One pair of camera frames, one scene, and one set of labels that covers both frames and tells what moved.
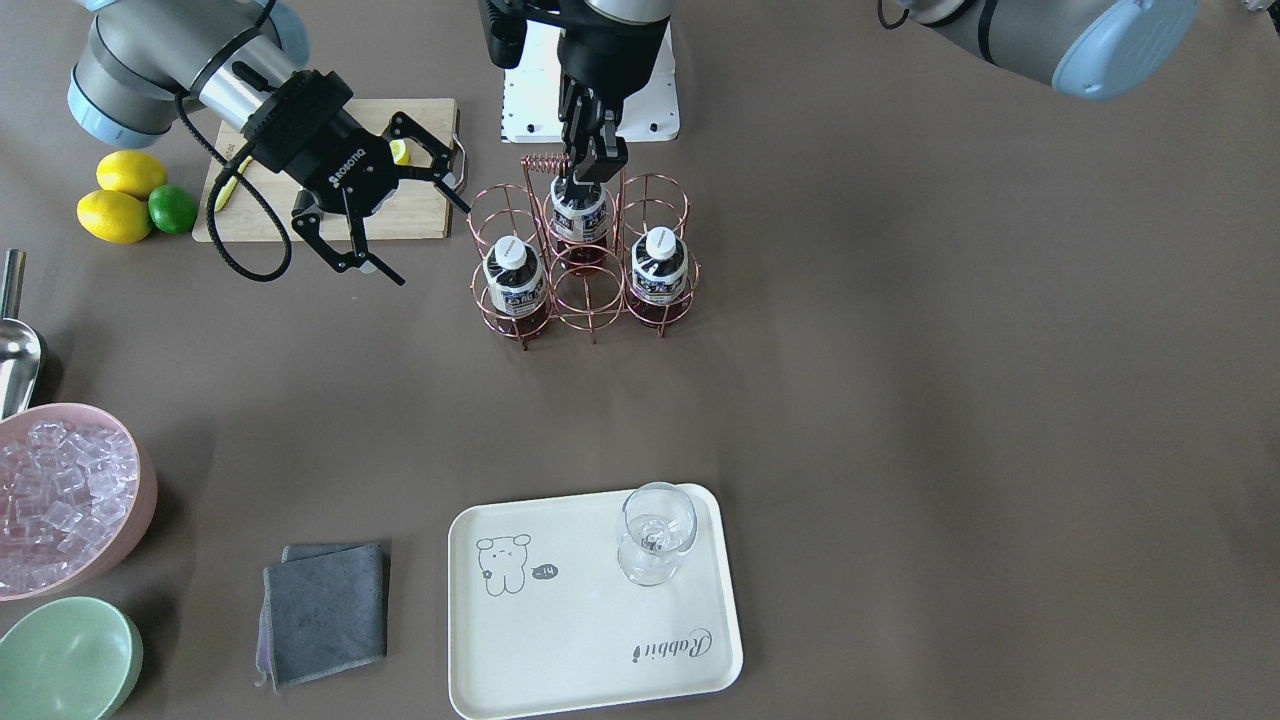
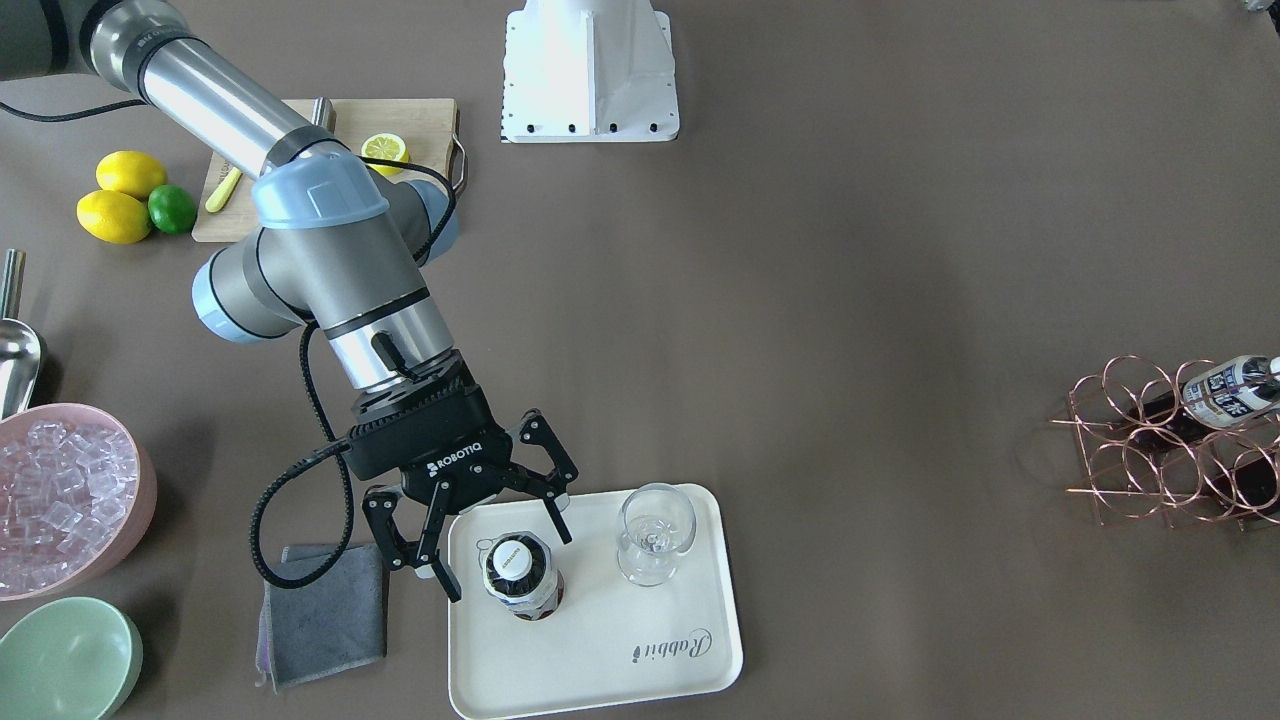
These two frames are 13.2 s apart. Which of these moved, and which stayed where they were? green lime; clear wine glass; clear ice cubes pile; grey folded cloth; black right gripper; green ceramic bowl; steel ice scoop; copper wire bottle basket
Moved: copper wire bottle basket; black right gripper
Stayed: clear wine glass; steel ice scoop; grey folded cloth; green ceramic bowl; clear ice cubes pile; green lime
